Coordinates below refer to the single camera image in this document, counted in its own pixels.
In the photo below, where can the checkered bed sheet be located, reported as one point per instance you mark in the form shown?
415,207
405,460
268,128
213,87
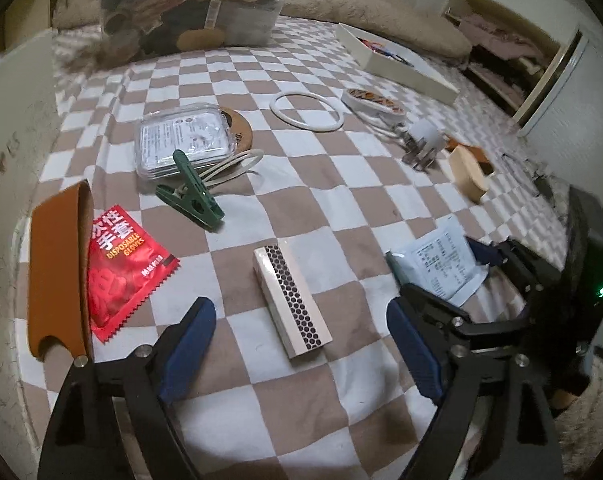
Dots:
331,185

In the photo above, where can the beige cardboard storage box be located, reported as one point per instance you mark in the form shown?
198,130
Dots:
11,160

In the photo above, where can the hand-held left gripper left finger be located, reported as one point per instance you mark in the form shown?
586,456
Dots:
186,355

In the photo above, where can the white and blue paper packet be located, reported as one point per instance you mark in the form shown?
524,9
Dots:
441,260

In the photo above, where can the white matchbox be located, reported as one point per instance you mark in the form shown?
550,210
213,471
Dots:
291,300

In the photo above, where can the brown leather sleeve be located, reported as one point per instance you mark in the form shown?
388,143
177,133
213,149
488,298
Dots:
56,270

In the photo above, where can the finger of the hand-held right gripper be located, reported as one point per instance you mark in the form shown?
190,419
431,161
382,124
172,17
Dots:
486,254
441,307

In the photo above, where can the brown leather pouch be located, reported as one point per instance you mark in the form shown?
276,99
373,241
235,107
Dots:
482,157

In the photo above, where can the white tray with pens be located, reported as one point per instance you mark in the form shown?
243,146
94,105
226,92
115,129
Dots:
411,77

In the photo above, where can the round brown cork coaster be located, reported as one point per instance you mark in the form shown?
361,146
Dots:
242,130

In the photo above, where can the white plug adapter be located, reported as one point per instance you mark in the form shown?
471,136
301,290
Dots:
424,135

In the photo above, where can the open wooden wardrobe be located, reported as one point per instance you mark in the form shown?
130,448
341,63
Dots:
506,35

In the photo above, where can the clear plastic flat box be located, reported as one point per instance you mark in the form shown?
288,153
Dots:
181,137

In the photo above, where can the green plastic clip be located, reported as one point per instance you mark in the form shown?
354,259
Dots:
194,200

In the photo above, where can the beige fluffy blanket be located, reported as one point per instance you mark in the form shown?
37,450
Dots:
381,15

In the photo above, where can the clear plastic storage bin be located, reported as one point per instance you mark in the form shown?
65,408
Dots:
241,25

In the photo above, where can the oval wooden box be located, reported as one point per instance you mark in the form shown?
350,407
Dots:
466,172

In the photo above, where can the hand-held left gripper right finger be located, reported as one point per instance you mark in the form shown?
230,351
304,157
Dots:
414,355

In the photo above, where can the red glove packet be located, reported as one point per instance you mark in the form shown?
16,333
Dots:
121,285

